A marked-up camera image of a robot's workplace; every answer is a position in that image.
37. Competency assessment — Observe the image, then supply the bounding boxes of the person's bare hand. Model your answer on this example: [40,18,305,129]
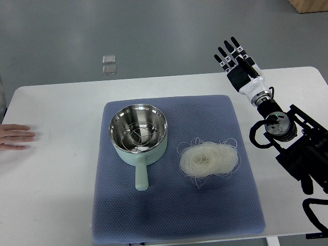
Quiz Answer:
[1,124,36,151]

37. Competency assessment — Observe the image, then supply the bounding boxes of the wooden box corner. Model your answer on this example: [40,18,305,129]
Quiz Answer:
[291,0,327,13]

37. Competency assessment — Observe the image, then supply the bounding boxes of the upper clear floor tile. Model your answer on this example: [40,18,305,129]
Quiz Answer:
[102,55,116,64]

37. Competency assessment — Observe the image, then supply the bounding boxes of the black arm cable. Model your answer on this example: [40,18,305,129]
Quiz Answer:
[302,197,328,235]

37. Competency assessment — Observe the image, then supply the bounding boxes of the blue textured mat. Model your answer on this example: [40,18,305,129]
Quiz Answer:
[92,95,265,244]

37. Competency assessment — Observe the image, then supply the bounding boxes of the wire steaming rack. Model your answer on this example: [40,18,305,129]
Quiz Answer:
[120,124,162,153]

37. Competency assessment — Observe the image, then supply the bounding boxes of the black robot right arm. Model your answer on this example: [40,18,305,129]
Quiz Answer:
[214,37,327,195]

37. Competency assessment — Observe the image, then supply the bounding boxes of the mint green steel pot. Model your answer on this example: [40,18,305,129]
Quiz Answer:
[109,104,168,191]

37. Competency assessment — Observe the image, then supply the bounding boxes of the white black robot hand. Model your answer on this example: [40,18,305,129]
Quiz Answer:
[214,36,271,100]

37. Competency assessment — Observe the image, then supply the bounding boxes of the white vermicelli noodle bundle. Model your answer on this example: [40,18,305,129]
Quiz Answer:
[176,137,241,189]

